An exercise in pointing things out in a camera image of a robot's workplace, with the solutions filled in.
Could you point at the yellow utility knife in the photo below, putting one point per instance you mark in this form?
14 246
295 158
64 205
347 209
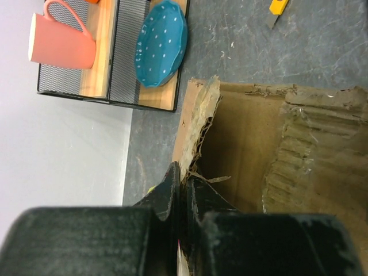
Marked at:
276 8

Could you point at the blue dotted plate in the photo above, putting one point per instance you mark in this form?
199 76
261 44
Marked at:
161 44

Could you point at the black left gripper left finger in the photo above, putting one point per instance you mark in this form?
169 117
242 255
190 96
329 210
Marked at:
141 239

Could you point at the black wire wooden shelf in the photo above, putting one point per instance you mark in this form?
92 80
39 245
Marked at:
115 27

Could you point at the brown cardboard express box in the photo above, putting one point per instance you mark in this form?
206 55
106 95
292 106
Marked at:
279 148

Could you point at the pink mug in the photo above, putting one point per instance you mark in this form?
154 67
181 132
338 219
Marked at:
57 44

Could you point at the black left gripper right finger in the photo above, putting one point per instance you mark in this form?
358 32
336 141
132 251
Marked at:
226 241

